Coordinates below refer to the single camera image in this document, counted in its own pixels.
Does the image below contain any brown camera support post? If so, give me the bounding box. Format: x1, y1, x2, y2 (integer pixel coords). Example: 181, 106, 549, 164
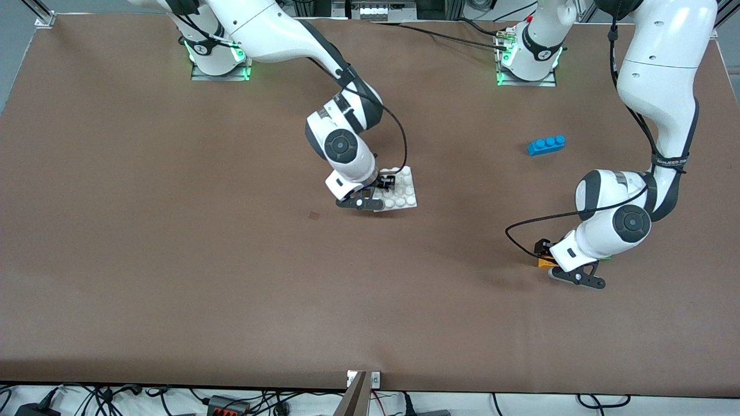
332, 371, 371, 416

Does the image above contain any black cable on table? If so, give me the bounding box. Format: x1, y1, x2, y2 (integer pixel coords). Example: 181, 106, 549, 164
370, 17, 512, 51

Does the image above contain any silver table edge bracket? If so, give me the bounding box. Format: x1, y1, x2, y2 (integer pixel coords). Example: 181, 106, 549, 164
346, 370, 382, 389

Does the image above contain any blue three-stud block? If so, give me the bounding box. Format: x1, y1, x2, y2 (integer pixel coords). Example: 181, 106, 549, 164
527, 135, 567, 157

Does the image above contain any white studded base plate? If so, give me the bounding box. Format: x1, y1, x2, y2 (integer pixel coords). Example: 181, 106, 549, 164
373, 166, 419, 213

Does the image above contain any black looped floor cable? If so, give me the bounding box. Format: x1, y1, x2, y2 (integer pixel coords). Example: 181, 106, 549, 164
577, 393, 632, 409

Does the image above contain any black power plug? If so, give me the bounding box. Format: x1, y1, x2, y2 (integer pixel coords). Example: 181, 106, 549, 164
402, 393, 452, 416

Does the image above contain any black box with orange connectors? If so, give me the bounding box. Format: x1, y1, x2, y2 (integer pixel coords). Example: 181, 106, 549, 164
206, 395, 251, 416

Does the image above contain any white power strip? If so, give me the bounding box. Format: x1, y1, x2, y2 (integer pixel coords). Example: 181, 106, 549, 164
349, 0, 418, 21

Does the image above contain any black power adapter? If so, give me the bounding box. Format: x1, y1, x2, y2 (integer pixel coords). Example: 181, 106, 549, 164
14, 401, 62, 416

